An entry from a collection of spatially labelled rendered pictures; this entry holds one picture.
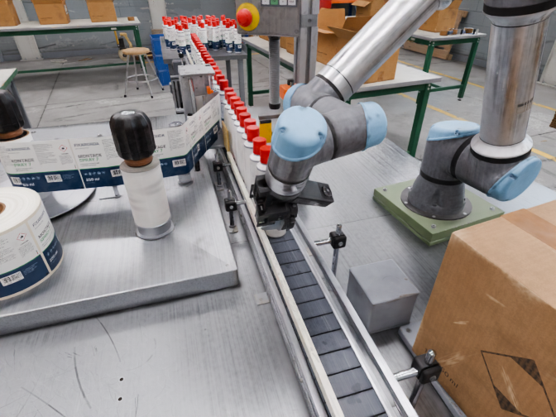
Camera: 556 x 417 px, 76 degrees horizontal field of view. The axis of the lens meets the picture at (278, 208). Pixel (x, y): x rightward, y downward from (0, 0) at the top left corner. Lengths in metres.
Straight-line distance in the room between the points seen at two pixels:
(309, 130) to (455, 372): 0.43
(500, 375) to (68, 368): 0.69
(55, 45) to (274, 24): 7.67
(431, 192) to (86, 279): 0.85
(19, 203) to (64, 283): 0.19
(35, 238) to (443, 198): 0.95
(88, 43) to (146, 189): 7.65
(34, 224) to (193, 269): 0.32
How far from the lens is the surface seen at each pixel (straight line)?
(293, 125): 0.51
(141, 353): 0.76
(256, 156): 0.87
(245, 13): 0.94
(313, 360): 0.61
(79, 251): 0.95
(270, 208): 0.68
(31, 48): 8.50
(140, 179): 0.83
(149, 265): 0.84
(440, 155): 0.99
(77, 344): 0.82
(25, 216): 0.85
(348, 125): 0.57
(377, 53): 0.72
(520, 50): 0.79
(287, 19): 0.94
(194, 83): 1.30
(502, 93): 0.83
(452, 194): 1.04
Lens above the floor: 1.42
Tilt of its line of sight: 34 degrees down
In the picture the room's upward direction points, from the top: straight up
